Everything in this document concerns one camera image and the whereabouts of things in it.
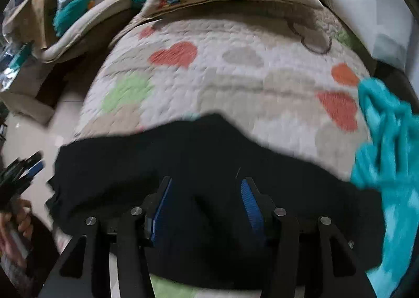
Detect black pants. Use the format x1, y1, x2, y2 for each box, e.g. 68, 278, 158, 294
46, 114, 385, 290

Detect left hand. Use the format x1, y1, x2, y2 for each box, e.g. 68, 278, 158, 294
1, 197, 33, 269

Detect beige seat cushion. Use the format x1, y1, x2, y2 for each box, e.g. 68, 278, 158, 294
32, 0, 131, 64

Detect turquoise fleece blanket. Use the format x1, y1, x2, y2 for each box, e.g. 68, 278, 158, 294
350, 78, 418, 297

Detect heart patterned quilt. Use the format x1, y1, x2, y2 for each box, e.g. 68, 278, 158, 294
73, 0, 377, 298

